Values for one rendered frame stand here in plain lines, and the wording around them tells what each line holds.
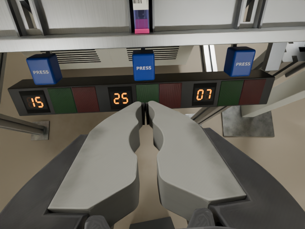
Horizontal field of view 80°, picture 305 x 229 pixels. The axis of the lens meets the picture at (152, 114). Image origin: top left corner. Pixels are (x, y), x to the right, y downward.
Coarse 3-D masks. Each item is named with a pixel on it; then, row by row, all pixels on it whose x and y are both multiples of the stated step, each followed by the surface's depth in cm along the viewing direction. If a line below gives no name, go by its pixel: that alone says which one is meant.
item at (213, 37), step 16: (128, 32) 19; (160, 32) 18; (176, 32) 18; (192, 32) 18; (208, 32) 18; (224, 32) 18; (240, 32) 18; (256, 32) 18; (272, 32) 18; (288, 32) 18; (304, 32) 18; (0, 48) 17; (16, 48) 17; (32, 48) 17; (48, 48) 18; (64, 48) 18; (80, 48) 18; (96, 48) 18; (112, 48) 18
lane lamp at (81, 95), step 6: (72, 90) 23; (78, 90) 23; (84, 90) 23; (90, 90) 23; (78, 96) 24; (84, 96) 24; (90, 96) 24; (96, 96) 24; (78, 102) 24; (84, 102) 24; (90, 102) 24; (96, 102) 24; (78, 108) 24; (84, 108) 24; (90, 108) 24; (96, 108) 24
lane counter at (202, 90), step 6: (198, 84) 24; (204, 84) 24; (210, 84) 24; (216, 84) 24; (198, 90) 24; (204, 90) 24; (210, 90) 24; (198, 96) 24; (204, 96) 24; (210, 96) 25; (192, 102) 25; (198, 102) 25; (204, 102) 25; (210, 102) 25
